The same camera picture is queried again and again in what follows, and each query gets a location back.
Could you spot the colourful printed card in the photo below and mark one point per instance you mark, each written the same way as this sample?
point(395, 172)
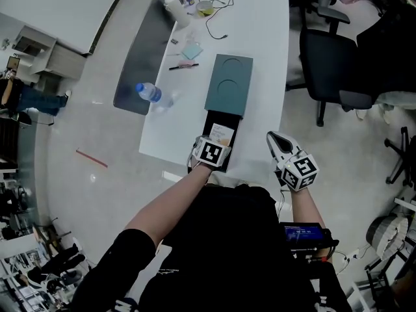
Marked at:
point(222, 132)

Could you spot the black pen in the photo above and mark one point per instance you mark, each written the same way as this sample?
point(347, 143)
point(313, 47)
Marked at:
point(183, 66)

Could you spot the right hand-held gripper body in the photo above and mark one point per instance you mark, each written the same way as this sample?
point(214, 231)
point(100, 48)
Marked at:
point(299, 171)

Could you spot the clear bowl with yellow contents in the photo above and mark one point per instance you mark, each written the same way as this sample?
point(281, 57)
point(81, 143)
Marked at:
point(204, 9)

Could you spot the person's black clothing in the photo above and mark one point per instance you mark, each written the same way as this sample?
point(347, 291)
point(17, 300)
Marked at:
point(227, 249)

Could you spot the black swivel chair base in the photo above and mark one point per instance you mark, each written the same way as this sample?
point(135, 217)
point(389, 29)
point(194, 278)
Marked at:
point(403, 154)

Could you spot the white desk with dark edge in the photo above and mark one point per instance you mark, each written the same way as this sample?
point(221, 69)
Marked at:
point(58, 8)

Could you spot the person's left forearm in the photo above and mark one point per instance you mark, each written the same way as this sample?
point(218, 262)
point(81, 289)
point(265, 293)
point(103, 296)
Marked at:
point(172, 200)

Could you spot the person's right forearm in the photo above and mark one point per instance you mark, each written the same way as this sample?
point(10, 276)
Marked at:
point(305, 206)

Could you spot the teal sticky note pad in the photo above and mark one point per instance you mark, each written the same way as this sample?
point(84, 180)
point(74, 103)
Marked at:
point(191, 50)

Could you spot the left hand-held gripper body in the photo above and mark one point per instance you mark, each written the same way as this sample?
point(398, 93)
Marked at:
point(211, 153)

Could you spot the pink sticky note pad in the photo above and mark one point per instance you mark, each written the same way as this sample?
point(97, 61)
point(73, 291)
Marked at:
point(186, 63)

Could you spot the red strip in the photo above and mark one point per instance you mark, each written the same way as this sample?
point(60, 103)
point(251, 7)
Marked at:
point(92, 158)

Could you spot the wooden cabinet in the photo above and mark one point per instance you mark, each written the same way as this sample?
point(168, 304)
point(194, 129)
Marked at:
point(48, 54)

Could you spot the grey partition panel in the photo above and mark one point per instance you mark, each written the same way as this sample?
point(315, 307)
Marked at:
point(139, 70)

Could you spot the black office chair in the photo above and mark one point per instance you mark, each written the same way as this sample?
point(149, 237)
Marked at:
point(325, 63)

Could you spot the black box tray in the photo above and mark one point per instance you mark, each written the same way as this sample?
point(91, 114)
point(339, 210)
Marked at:
point(229, 83)

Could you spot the grey white striped basket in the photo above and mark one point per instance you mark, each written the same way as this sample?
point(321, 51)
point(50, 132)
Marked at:
point(388, 236)

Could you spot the clear plastic water bottle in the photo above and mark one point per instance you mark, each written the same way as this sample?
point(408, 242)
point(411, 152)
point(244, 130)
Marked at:
point(152, 94)

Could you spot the white power strip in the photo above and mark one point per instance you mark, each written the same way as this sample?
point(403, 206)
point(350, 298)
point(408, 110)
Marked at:
point(352, 255)

